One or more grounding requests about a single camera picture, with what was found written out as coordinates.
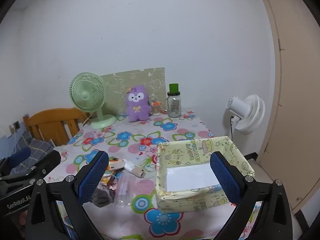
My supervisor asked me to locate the glass jar with green lid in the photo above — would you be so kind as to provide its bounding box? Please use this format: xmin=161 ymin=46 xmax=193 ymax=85
xmin=167 ymin=83 xmax=182 ymax=118

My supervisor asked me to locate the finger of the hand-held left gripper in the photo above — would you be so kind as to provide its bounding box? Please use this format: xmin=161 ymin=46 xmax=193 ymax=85
xmin=0 ymin=147 xmax=32 ymax=173
xmin=0 ymin=150 xmax=62 ymax=188

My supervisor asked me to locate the yellow printed fabric box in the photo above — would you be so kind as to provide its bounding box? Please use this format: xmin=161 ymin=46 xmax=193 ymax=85
xmin=155 ymin=136 xmax=255 ymax=213

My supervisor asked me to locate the white standing fan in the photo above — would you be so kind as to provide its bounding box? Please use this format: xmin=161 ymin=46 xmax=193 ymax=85
xmin=227 ymin=94 xmax=265 ymax=135

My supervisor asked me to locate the yellow cartoon printed packet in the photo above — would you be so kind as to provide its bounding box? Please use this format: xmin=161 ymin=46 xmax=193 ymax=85
xmin=106 ymin=156 xmax=125 ymax=172

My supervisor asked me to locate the grey plaid bedding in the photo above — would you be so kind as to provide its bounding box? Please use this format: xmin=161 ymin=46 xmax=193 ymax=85
xmin=0 ymin=130 xmax=55 ymax=175

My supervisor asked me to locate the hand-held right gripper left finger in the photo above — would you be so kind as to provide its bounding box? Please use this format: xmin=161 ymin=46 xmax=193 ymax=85
xmin=25 ymin=150 xmax=110 ymax=240

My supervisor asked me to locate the beige door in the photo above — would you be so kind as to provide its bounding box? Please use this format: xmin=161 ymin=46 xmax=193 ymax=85
xmin=255 ymin=0 xmax=320 ymax=215

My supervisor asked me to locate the white fan cable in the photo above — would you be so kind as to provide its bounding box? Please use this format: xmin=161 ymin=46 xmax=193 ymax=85
xmin=83 ymin=112 xmax=97 ymax=127

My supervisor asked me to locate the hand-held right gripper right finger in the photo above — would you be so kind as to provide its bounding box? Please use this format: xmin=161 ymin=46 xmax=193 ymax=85
xmin=209 ymin=151 xmax=293 ymax=240

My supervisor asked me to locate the clear plastic tube pack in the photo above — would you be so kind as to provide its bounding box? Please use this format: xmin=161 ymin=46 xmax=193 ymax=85
xmin=114 ymin=175 xmax=137 ymax=206

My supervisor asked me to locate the green desk fan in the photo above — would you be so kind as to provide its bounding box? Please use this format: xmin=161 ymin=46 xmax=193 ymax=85
xmin=69 ymin=72 xmax=117 ymax=130

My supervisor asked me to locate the green printed board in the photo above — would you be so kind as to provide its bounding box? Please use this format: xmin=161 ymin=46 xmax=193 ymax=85
xmin=100 ymin=67 xmax=166 ymax=117

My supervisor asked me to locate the floral tablecloth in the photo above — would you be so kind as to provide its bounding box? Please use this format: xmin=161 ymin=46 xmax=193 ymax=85
xmin=44 ymin=110 xmax=265 ymax=240

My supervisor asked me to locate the purple plush toy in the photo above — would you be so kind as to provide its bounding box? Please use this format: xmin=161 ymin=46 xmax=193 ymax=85
xmin=125 ymin=85 xmax=152 ymax=122

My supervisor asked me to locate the pink cartoon printed pouch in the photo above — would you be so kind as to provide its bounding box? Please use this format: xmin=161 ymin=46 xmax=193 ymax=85
xmin=100 ymin=173 xmax=118 ymax=190

